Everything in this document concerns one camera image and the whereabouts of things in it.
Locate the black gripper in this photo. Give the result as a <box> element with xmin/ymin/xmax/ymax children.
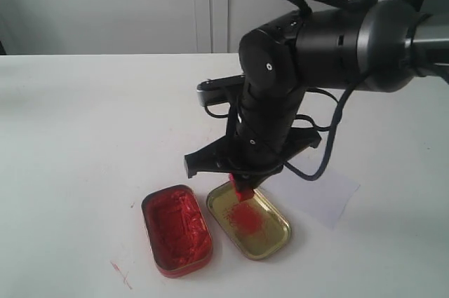
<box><xmin>185</xmin><ymin>79</ymin><xmax>321</xmax><ymax>194</ymax></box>

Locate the red stamp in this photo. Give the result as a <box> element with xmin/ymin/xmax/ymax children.
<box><xmin>233</xmin><ymin>175</ymin><xmax>255</xmax><ymax>202</ymax></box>

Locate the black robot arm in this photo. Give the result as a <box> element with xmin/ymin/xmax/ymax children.
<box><xmin>185</xmin><ymin>0</ymin><xmax>448</xmax><ymax>194</ymax></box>

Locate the red ink tin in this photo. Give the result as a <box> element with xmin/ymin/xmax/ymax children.
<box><xmin>141</xmin><ymin>184</ymin><xmax>213</xmax><ymax>278</ymax></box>

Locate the gold tin lid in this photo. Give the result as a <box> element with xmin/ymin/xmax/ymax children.
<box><xmin>206</xmin><ymin>182</ymin><xmax>292</xmax><ymax>261</ymax></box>

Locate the white paper sheet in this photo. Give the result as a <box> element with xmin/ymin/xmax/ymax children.
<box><xmin>262</xmin><ymin>170</ymin><xmax>360</xmax><ymax>229</ymax></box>

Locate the white cabinet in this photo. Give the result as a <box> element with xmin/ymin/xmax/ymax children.
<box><xmin>0</xmin><ymin>0</ymin><xmax>408</xmax><ymax>55</ymax></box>

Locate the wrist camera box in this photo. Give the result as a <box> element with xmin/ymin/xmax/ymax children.
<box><xmin>196</xmin><ymin>74</ymin><xmax>245</xmax><ymax>107</ymax></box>

